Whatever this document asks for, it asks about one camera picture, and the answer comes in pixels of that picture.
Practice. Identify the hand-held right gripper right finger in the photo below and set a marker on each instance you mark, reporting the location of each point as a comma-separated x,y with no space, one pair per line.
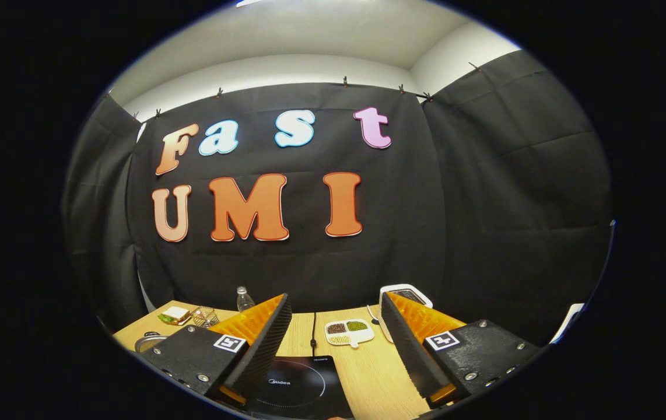
406,350

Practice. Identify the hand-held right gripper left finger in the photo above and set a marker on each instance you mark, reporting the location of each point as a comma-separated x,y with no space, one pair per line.
266,344

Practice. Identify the black induction cooktop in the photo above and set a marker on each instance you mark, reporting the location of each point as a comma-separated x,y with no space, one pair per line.
309,388

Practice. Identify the stainless steel pot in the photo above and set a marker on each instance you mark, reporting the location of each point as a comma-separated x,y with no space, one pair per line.
147,341

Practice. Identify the clear plastic water bottle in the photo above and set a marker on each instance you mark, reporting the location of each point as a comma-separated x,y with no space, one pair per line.
245,300

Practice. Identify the white divided bean dish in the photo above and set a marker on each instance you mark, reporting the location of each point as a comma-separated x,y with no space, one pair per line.
349,333

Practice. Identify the white toaster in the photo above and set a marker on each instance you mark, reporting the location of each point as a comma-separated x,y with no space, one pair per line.
406,290

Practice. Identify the small white plate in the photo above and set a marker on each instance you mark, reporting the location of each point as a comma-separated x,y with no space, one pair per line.
184,320

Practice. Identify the sandwich with lettuce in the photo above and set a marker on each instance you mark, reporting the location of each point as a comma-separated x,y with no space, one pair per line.
175,314

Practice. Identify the black backdrop cloth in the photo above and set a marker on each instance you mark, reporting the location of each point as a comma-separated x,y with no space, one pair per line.
426,204

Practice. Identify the row of black cloth clips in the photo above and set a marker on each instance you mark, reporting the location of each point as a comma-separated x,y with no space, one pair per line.
344,80

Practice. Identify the ceiling light panel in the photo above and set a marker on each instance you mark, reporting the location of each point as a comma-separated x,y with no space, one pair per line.
249,2

